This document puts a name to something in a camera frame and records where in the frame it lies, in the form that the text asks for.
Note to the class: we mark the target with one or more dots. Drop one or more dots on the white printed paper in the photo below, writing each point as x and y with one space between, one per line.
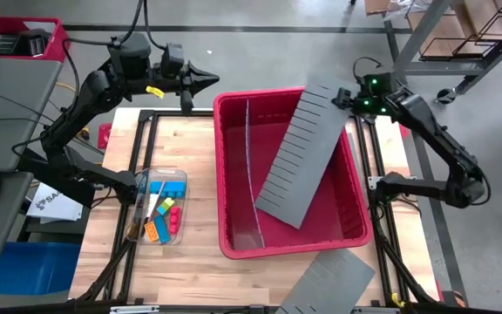
55 209

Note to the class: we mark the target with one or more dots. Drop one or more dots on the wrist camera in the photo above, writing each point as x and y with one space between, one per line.
341 98
172 56

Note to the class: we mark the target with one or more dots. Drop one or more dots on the red clamp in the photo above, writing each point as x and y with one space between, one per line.
404 131
104 135

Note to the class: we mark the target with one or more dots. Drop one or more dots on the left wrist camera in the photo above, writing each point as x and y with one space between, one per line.
172 56

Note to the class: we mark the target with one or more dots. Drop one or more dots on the clear plastic tray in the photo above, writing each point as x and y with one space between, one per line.
179 235

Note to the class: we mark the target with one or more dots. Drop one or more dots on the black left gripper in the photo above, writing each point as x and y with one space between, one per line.
172 83

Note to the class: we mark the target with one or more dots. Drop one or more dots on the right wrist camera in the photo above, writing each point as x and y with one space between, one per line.
341 98

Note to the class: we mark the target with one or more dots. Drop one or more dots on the long blue toy brick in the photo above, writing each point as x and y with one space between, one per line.
168 189

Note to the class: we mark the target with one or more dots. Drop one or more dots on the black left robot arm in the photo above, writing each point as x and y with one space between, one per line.
81 100

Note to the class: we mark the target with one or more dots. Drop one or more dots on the white printed tag card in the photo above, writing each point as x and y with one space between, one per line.
151 208

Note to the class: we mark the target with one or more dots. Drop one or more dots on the yellow tag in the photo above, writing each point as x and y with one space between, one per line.
155 91

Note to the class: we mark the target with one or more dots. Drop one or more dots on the grey desk top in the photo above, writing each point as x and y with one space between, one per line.
11 104

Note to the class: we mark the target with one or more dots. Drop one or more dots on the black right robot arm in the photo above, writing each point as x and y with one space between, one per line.
429 126

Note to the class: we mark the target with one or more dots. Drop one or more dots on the grey metal cart frame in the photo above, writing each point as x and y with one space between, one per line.
412 39

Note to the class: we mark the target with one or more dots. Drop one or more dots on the black electronic box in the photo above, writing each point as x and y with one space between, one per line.
35 43
6 44

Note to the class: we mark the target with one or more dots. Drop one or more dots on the small red crate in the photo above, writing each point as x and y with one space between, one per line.
57 52

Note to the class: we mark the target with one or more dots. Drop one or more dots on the blue plastic bin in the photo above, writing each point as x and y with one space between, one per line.
24 268

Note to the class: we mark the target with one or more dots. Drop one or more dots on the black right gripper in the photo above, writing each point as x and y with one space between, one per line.
377 93

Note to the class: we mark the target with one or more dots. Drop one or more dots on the black table frame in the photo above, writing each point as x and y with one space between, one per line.
125 279

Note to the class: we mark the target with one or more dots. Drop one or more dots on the large red plastic bin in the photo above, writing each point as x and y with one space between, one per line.
338 209

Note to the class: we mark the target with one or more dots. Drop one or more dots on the cardboard boxes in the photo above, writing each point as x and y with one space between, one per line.
438 30

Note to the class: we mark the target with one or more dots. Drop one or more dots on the black bar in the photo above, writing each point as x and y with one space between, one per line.
37 170

